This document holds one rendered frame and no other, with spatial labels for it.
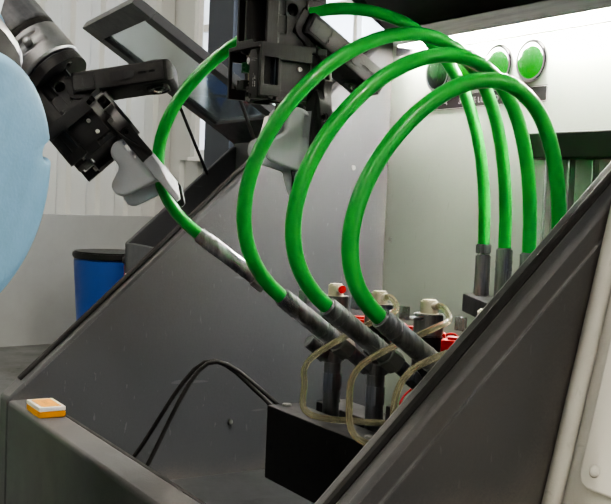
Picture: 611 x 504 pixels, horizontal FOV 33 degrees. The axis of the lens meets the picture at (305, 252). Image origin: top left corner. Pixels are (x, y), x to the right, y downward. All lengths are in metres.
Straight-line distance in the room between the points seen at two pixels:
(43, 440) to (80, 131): 0.33
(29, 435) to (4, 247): 0.77
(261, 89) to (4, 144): 0.59
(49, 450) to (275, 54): 0.48
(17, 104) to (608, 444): 0.50
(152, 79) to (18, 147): 0.72
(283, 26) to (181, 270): 0.42
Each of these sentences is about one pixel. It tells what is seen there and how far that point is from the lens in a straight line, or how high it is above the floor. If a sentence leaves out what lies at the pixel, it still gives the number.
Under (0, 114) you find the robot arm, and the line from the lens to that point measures 0.43.
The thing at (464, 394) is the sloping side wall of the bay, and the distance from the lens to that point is 0.75.
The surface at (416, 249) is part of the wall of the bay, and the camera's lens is 1.44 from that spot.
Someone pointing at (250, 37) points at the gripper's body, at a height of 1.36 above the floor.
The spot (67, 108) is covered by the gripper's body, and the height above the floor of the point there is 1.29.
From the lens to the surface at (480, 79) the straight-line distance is 0.88.
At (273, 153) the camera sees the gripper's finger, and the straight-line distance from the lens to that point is 1.02.
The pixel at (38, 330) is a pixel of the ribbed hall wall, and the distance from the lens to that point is 8.15.
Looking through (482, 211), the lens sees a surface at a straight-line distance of 1.20.
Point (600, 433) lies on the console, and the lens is 0.78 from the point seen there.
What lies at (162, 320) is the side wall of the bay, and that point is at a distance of 1.34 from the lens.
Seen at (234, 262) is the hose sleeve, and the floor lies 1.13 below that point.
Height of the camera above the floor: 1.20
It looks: 3 degrees down
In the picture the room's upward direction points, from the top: 2 degrees clockwise
